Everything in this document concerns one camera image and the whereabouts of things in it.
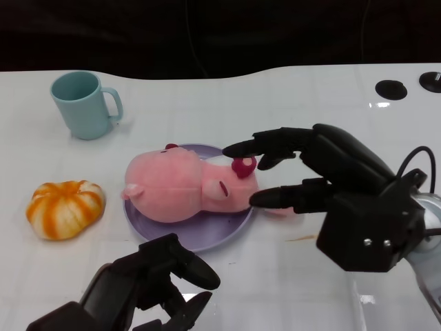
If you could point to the light blue plastic mug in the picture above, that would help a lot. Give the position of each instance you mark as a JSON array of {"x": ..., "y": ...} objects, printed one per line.
[{"x": 84, "y": 110}]

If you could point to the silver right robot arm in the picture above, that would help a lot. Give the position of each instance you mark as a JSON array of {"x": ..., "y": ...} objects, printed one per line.
[{"x": 427, "y": 248}]

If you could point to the lavender plastic plate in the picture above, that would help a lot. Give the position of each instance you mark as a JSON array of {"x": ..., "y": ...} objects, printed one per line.
[{"x": 206, "y": 231}]

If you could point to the pink plush beaver doll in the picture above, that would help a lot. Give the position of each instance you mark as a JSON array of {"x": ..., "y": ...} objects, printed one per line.
[{"x": 169, "y": 189}]

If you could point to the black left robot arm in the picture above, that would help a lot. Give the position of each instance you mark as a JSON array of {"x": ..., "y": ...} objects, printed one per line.
[{"x": 65, "y": 317}]

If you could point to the black round table grommet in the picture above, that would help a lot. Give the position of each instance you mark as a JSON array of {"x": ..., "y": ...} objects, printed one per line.
[
  {"x": 431, "y": 81},
  {"x": 391, "y": 89}
]

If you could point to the orange white striped pumpkin toy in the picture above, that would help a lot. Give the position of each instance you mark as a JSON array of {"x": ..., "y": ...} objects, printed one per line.
[{"x": 63, "y": 210}]

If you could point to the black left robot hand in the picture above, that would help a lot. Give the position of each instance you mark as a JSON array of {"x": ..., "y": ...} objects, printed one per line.
[{"x": 144, "y": 276}]

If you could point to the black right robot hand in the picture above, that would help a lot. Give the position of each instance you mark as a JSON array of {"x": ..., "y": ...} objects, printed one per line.
[{"x": 358, "y": 213}]

